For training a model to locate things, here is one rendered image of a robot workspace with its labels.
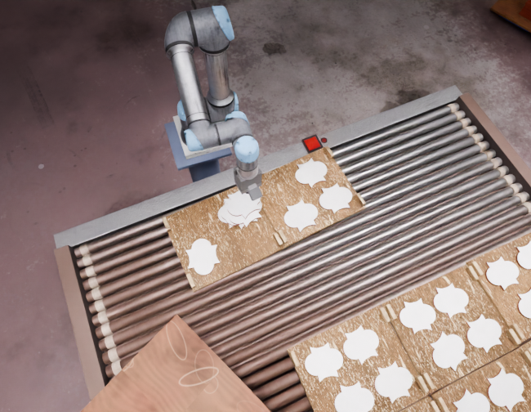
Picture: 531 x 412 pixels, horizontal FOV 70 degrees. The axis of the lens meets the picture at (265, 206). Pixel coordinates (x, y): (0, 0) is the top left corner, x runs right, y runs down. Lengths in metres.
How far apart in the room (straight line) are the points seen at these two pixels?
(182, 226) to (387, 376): 0.99
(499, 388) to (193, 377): 1.11
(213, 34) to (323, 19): 2.49
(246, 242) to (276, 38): 2.36
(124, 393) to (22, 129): 2.43
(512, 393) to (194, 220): 1.38
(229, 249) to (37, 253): 1.64
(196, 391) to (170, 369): 0.12
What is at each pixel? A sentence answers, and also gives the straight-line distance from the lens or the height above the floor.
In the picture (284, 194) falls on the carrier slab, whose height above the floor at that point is 0.94.
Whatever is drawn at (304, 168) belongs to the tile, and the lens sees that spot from 1.76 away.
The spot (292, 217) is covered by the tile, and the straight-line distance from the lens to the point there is 1.65.
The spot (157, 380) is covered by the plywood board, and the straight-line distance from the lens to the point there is 1.47.
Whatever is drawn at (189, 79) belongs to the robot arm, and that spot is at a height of 1.47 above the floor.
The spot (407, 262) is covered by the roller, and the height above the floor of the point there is 0.92.
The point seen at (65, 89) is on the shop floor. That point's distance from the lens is 3.56.
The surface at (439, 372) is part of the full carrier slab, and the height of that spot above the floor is 0.94.
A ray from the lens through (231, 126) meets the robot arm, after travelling 1.29.
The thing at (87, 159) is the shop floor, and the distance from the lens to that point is 3.11.
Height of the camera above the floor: 2.47
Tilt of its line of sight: 67 degrees down
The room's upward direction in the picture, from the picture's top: 4 degrees clockwise
